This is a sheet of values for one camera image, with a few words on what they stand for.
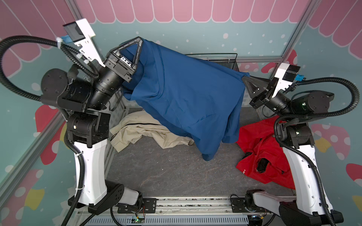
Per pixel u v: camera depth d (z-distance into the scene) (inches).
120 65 11.7
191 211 29.2
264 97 16.6
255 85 17.7
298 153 14.8
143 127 37.3
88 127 12.2
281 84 14.9
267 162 30.7
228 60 35.2
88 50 11.4
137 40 13.0
